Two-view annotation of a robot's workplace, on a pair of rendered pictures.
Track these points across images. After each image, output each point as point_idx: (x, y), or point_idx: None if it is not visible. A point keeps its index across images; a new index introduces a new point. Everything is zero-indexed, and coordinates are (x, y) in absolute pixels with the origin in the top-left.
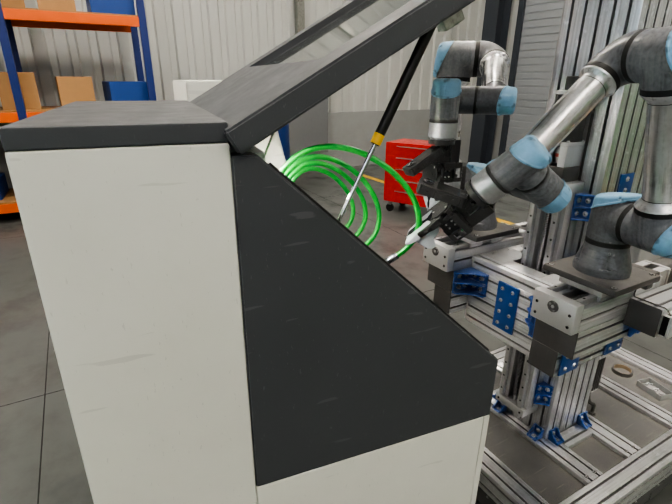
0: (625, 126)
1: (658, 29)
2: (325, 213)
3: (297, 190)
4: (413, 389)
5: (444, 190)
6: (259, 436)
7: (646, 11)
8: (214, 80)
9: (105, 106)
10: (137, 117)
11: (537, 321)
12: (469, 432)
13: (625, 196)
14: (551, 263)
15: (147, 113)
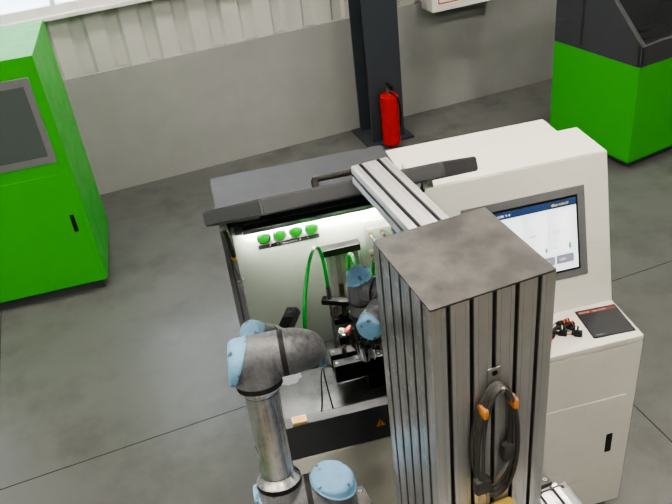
0: (401, 467)
1: (261, 333)
2: (228, 269)
3: (225, 252)
4: None
5: (282, 320)
6: None
7: (387, 360)
8: (524, 155)
9: (321, 166)
10: (241, 191)
11: None
12: None
13: (313, 468)
14: (360, 491)
15: (264, 188)
